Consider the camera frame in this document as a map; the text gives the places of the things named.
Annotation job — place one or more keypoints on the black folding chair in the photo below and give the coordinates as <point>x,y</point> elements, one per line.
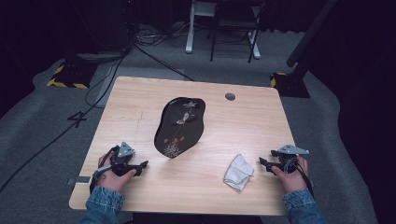
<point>214,37</point>

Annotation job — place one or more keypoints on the white cloth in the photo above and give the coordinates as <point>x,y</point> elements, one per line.
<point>238,172</point>

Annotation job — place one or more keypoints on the person's right hand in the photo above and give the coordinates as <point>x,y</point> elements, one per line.
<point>292,182</point>

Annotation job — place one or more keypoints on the grey round stand base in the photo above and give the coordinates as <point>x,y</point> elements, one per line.
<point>99,57</point>

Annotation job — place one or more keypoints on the grey round table grommet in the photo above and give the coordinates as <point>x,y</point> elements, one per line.
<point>230,96</point>

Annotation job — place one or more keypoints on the person's left hand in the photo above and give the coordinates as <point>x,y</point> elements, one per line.
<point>113,183</point>

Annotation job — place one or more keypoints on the slanted black pole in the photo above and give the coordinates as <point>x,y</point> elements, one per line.
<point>311,31</point>

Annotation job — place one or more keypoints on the black floral lacquer tray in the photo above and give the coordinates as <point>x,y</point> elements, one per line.
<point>183,130</point>

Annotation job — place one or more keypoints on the black yellow striped stand base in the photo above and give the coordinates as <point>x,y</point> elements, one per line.
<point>71,76</point>
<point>291,85</point>

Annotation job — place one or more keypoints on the white desk frame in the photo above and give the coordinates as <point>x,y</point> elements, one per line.
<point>190,31</point>

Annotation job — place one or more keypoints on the grey tape strip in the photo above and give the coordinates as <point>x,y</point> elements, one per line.
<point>77,180</point>

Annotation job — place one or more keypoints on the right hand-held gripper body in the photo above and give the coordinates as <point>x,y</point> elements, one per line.
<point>289,151</point>

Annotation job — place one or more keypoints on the dark equipment cabinet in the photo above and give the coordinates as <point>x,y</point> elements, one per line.
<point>106,28</point>

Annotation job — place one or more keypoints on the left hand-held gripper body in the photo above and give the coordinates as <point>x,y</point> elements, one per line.
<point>123,152</point>

